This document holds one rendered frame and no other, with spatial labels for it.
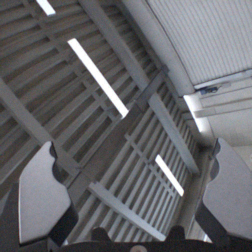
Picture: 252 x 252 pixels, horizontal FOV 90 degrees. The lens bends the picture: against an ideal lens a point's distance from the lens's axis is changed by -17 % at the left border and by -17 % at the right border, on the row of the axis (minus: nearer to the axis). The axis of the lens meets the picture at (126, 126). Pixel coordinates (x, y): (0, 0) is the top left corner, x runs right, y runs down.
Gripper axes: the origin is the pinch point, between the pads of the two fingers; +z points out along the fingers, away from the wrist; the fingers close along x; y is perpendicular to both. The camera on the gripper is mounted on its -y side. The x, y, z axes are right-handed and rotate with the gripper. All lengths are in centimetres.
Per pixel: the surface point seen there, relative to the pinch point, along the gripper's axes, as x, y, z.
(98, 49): -63, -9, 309
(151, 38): 54, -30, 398
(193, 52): 154, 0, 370
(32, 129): -116, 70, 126
